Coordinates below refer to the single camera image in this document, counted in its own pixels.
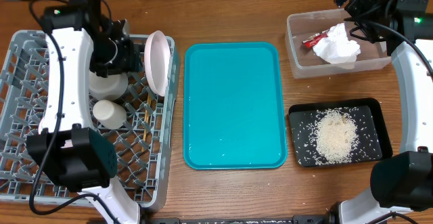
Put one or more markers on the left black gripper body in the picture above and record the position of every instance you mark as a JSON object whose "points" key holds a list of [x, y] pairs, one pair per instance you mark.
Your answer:
{"points": [[113, 57]]}

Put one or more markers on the grey round bowl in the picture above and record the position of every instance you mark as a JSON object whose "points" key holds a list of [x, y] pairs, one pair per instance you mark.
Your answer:
{"points": [[110, 88]]}

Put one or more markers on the large white plate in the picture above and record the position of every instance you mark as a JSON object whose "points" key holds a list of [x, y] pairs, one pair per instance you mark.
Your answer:
{"points": [[156, 61]]}

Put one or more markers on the white napkin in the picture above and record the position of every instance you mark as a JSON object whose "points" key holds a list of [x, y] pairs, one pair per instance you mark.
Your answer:
{"points": [[337, 49]]}

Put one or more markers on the white paper cup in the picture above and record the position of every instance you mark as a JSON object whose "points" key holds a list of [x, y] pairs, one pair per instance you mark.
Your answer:
{"points": [[109, 114]]}

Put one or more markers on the red sauce packet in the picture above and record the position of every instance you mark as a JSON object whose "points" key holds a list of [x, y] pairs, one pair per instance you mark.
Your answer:
{"points": [[314, 39]]}

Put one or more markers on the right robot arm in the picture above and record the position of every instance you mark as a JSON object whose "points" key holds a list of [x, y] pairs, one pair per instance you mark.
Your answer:
{"points": [[402, 183]]}

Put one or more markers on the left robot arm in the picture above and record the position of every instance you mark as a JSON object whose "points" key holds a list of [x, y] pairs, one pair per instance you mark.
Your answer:
{"points": [[68, 149]]}

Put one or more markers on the clear plastic waste bin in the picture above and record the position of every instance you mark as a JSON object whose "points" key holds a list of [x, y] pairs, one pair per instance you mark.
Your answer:
{"points": [[303, 61]]}

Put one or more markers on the grey plastic dish rack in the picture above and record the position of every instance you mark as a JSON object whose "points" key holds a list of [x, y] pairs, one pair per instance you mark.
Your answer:
{"points": [[24, 85]]}

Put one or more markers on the teal plastic serving tray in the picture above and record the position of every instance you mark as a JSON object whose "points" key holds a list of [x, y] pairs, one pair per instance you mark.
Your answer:
{"points": [[233, 111]]}

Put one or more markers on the pile of rice grains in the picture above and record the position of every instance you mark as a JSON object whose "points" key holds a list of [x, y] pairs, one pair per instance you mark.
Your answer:
{"points": [[337, 136]]}

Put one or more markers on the black plastic tray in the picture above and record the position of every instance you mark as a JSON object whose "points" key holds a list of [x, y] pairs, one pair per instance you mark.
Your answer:
{"points": [[295, 118]]}

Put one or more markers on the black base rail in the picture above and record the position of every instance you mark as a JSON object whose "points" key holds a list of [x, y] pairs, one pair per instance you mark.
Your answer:
{"points": [[296, 219]]}

